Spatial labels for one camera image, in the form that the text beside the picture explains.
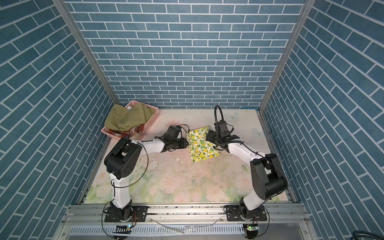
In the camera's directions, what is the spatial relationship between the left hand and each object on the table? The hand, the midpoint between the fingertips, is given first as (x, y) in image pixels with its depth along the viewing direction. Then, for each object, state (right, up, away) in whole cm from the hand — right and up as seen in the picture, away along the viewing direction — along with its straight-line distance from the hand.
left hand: (187, 143), depth 99 cm
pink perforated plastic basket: (-29, +13, +6) cm, 32 cm away
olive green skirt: (-51, +17, +8) cm, 55 cm away
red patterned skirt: (-33, +7, -8) cm, 34 cm away
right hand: (+14, +7, -7) cm, 17 cm away
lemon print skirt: (+9, -3, -3) cm, 10 cm away
